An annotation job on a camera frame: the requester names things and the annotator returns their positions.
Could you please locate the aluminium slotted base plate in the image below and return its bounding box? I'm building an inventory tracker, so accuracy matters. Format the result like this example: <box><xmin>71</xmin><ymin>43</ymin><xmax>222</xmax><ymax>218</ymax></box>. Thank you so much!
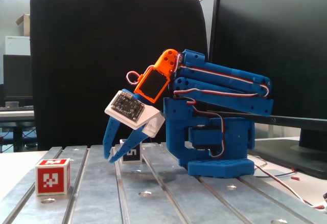
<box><xmin>0</xmin><ymin>143</ymin><xmax>327</xmax><ymax>224</ymax></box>

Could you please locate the red cube with white marker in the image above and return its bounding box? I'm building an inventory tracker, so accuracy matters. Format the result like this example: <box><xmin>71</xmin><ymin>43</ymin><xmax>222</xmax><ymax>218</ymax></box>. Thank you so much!
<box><xmin>34</xmin><ymin>158</ymin><xmax>72</xmax><ymax>196</ymax></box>

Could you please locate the black background monitor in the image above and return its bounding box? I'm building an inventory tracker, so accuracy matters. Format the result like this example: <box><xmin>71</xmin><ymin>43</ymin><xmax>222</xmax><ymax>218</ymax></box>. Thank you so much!
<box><xmin>3</xmin><ymin>54</ymin><xmax>33</xmax><ymax>99</ymax></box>

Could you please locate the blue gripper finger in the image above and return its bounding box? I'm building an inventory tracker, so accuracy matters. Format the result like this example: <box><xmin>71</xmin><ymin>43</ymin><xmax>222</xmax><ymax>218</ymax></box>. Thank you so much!
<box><xmin>109</xmin><ymin>129</ymin><xmax>149</xmax><ymax>163</ymax></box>
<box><xmin>103</xmin><ymin>116</ymin><xmax>123</xmax><ymax>162</ymax></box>

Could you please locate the white camera mount with board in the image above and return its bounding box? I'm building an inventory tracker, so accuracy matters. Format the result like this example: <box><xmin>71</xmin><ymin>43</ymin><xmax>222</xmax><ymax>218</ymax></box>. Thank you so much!
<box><xmin>104</xmin><ymin>90</ymin><xmax>166</xmax><ymax>137</ymax></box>

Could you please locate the red white black table cable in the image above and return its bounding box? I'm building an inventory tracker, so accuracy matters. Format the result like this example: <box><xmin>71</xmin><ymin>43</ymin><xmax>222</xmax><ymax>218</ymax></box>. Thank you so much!
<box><xmin>251</xmin><ymin>157</ymin><xmax>327</xmax><ymax>209</ymax></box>

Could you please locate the arm base servo wire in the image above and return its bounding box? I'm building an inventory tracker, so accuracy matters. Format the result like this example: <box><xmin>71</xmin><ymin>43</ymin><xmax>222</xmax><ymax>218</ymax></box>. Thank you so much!
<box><xmin>188</xmin><ymin>98</ymin><xmax>227</xmax><ymax>158</ymax></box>

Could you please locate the white cabinet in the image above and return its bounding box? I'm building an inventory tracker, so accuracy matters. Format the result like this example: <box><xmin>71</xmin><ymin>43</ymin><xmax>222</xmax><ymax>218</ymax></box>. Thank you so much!
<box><xmin>5</xmin><ymin>36</ymin><xmax>31</xmax><ymax>55</ymax></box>

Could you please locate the dark keyboard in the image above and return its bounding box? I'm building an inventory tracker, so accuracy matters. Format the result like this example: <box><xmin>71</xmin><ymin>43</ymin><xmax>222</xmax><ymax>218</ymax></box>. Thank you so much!
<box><xmin>0</xmin><ymin>105</ymin><xmax>35</xmax><ymax>111</ymax></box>

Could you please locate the black cube with number five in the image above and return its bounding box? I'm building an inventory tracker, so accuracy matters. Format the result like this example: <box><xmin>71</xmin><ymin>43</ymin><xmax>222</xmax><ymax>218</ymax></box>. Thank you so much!
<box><xmin>119</xmin><ymin>139</ymin><xmax>143</xmax><ymax>163</ymax></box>

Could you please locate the blue gripper body with servo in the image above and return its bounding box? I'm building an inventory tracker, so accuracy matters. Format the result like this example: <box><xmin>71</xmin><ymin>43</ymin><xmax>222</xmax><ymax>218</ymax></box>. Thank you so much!
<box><xmin>121</xmin><ymin>88</ymin><xmax>154</xmax><ymax>106</ymax></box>

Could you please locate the black Dell monitor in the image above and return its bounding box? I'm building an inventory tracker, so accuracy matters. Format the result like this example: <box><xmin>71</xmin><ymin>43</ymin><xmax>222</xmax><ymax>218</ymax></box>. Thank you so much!
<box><xmin>207</xmin><ymin>0</ymin><xmax>327</xmax><ymax>180</ymax></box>

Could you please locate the gripper servo wire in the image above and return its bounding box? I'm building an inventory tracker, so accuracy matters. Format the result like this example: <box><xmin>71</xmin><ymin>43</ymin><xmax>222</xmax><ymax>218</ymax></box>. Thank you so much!
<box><xmin>126</xmin><ymin>71</ymin><xmax>142</xmax><ymax>85</ymax></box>

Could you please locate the cardboard box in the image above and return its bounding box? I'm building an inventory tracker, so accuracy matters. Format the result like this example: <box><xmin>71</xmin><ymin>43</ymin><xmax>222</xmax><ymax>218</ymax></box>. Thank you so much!
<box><xmin>15</xmin><ymin>13</ymin><xmax>31</xmax><ymax>37</ymax></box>

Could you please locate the white background desk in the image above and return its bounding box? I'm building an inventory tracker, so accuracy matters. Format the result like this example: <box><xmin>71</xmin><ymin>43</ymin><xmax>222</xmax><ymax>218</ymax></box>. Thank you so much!
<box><xmin>0</xmin><ymin>110</ymin><xmax>36</xmax><ymax>153</ymax></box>

